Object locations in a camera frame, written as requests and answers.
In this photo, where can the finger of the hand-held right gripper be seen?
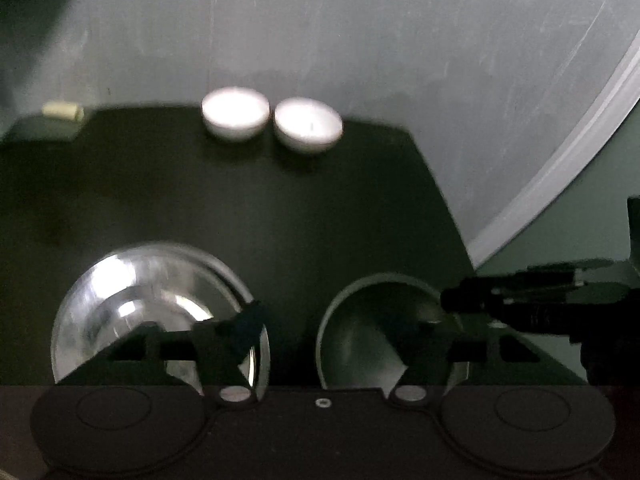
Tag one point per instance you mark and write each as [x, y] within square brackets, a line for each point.
[500, 302]
[570, 266]

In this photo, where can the white door track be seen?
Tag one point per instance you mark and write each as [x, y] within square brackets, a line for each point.
[565, 170]

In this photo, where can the cream paper roll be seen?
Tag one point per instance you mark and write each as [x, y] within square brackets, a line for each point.
[62, 110]

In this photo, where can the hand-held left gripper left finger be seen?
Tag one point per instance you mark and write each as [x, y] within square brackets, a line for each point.
[235, 332]

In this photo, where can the deep steel bowl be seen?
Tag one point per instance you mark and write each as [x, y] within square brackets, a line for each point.
[370, 340]

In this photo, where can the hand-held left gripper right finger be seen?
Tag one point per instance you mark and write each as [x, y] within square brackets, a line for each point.
[425, 337]

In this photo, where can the large steel basin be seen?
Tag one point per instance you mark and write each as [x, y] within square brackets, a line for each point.
[125, 300]

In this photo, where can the white ceramic bowl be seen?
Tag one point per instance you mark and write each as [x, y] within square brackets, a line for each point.
[234, 112]
[307, 126]

